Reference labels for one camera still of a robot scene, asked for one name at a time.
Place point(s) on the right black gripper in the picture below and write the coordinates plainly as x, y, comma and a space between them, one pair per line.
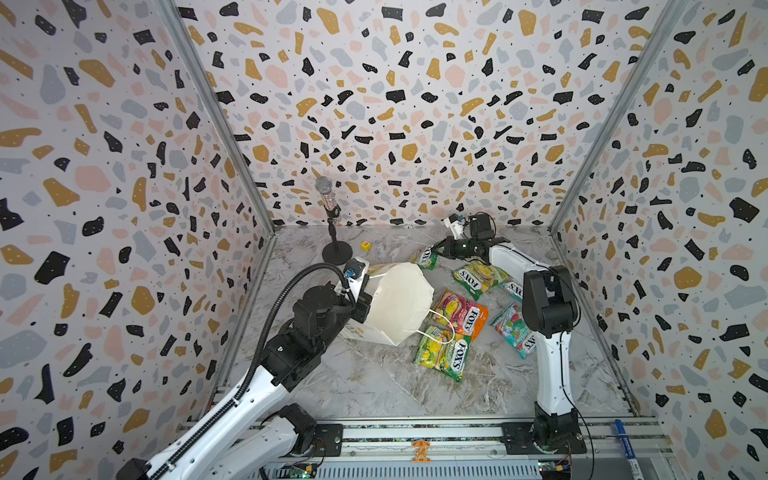
447, 248

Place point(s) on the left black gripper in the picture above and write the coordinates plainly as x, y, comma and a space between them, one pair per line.
361, 307

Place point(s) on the yellow-green Fox's candy bag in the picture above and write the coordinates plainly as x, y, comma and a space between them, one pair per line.
477, 277

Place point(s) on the green Fox's candy bag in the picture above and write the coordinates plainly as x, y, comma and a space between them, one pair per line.
425, 259
444, 351

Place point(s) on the white paper shopping bag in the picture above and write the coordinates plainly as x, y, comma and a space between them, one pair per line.
401, 300

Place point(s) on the orange Fox's candy bag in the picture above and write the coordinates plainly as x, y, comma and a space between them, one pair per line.
465, 315

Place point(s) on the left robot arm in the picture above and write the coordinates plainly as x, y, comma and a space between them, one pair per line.
245, 431

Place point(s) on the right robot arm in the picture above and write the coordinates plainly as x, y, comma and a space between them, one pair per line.
549, 309

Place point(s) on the microphone on black stand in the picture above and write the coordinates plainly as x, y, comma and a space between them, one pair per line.
336, 252

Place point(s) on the green circuit board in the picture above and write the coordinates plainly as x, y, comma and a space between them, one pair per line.
297, 471

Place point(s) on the blue marker pen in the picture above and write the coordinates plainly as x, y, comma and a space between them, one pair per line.
630, 455

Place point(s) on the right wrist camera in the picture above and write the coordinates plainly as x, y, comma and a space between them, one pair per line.
456, 225

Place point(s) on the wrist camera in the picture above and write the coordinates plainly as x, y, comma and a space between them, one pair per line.
356, 272
456, 225

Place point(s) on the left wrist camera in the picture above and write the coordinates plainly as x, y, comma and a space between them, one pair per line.
356, 272

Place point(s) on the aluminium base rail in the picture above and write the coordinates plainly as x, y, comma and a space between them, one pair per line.
474, 448

